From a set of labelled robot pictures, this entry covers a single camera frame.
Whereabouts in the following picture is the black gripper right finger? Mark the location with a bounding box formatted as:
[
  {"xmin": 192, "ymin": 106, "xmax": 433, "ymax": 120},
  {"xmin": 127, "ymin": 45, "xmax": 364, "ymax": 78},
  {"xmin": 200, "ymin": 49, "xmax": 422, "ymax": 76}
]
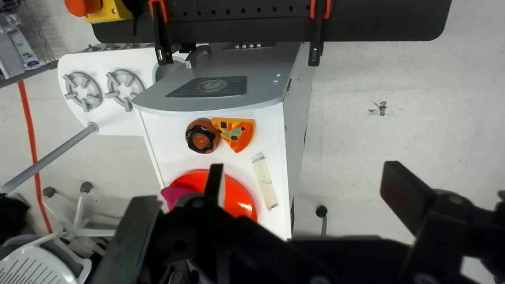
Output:
[{"xmin": 378, "ymin": 160, "xmax": 505, "ymax": 266}]

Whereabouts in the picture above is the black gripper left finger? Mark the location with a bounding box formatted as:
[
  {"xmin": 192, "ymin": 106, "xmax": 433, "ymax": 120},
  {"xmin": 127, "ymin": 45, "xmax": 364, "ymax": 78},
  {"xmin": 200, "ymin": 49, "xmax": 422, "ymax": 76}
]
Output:
[{"xmin": 84, "ymin": 195, "xmax": 179, "ymax": 284}]

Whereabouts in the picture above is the magenta plushie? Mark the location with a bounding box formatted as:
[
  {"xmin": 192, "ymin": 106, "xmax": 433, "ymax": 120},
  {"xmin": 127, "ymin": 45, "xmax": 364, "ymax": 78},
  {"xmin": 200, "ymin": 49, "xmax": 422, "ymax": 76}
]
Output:
[{"xmin": 159, "ymin": 183, "xmax": 195, "ymax": 212}]

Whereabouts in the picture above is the orange plate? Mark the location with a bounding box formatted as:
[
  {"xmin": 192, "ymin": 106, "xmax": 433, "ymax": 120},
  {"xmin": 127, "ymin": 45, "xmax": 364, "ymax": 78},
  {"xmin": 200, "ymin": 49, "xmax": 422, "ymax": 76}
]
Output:
[{"xmin": 167, "ymin": 169, "xmax": 258, "ymax": 223}]

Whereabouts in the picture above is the small floor debris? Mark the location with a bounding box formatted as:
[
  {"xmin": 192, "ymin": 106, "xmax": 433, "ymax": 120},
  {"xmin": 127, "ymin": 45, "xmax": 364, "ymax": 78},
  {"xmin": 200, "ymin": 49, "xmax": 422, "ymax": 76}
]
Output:
[{"xmin": 367, "ymin": 100, "xmax": 389, "ymax": 117}]

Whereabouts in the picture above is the white mesh office chair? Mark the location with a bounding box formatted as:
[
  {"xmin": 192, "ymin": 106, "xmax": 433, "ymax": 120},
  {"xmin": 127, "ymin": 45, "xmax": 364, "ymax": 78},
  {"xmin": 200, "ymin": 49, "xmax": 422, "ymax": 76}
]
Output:
[{"xmin": 0, "ymin": 180, "xmax": 124, "ymax": 284}]

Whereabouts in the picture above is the grey metal pole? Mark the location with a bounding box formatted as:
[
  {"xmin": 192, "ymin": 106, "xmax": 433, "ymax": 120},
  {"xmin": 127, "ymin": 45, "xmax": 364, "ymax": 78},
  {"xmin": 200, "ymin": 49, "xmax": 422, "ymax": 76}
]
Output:
[{"xmin": 0, "ymin": 122, "xmax": 100, "ymax": 195}]

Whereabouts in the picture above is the black backpack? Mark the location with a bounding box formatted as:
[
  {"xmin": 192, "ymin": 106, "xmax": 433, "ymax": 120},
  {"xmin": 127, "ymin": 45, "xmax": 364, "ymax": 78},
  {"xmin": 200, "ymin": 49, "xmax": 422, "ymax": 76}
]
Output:
[{"xmin": 0, "ymin": 191, "xmax": 29, "ymax": 247}]

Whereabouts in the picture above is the toy chocolate donut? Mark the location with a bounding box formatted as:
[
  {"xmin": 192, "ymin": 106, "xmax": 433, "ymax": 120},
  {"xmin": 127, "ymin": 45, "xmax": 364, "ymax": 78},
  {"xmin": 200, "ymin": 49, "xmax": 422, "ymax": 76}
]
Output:
[{"xmin": 184, "ymin": 117, "xmax": 220, "ymax": 155}]

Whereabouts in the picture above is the white toy kitchen cabinet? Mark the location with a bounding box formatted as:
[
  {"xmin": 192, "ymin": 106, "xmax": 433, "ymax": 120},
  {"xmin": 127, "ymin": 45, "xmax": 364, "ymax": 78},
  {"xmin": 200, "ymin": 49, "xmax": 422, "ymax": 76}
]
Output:
[{"xmin": 130, "ymin": 41, "xmax": 315, "ymax": 242}]

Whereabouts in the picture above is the pale narrow strip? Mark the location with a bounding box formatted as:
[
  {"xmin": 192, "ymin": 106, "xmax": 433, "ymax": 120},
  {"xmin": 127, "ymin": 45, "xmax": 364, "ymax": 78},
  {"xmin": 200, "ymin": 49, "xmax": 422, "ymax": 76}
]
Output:
[{"xmin": 250, "ymin": 152, "xmax": 279, "ymax": 212}]

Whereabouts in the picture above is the grey toy burner grate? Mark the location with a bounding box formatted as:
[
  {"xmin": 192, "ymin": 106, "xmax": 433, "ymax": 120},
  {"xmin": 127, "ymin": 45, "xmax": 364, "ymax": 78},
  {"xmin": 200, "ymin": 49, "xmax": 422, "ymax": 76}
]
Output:
[
  {"xmin": 103, "ymin": 68, "xmax": 146, "ymax": 112},
  {"xmin": 61, "ymin": 70, "xmax": 103, "ymax": 114}
]

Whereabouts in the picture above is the toy orange pizza slice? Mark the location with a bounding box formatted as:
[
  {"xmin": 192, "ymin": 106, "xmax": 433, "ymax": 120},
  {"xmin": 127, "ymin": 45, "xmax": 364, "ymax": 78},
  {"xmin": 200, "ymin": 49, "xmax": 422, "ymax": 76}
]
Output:
[{"xmin": 209, "ymin": 117, "xmax": 256, "ymax": 155}]

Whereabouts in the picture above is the black orange clamp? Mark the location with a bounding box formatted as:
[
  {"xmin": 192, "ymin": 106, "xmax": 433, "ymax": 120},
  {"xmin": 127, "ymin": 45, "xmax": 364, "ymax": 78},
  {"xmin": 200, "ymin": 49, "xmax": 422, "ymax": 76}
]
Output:
[
  {"xmin": 305, "ymin": 0, "xmax": 334, "ymax": 68},
  {"xmin": 146, "ymin": 0, "xmax": 174, "ymax": 67}
]

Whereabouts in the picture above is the yellow emergency stop button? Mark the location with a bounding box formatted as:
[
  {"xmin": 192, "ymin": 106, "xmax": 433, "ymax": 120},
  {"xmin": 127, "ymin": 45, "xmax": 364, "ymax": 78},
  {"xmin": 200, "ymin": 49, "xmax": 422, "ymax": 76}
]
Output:
[{"xmin": 62, "ymin": 0, "xmax": 133, "ymax": 24}]

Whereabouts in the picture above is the orange floor cable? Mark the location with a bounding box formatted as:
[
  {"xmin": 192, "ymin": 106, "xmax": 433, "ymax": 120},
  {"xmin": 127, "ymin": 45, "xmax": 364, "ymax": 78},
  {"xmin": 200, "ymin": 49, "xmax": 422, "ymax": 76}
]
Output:
[{"xmin": 17, "ymin": 81, "xmax": 53, "ymax": 236}]

